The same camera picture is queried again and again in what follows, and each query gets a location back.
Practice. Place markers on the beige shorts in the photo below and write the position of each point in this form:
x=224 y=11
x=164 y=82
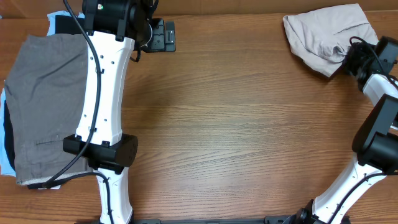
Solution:
x=321 y=37

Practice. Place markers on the grey shorts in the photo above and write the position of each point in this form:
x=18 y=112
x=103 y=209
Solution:
x=46 y=105

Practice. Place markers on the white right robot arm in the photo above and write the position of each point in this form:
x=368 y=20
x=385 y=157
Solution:
x=374 y=146

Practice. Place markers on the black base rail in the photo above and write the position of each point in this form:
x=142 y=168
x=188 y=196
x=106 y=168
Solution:
x=266 y=220

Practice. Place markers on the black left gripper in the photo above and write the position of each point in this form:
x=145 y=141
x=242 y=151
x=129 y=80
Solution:
x=159 y=45

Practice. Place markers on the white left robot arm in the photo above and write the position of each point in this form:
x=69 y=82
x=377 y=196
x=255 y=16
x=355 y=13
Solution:
x=117 y=32

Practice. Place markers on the black garment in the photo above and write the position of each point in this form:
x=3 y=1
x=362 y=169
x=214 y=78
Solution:
x=9 y=140

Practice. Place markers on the light blue garment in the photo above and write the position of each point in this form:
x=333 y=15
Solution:
x=7 y=138

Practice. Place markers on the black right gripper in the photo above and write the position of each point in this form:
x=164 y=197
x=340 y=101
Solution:
x=350 y=50

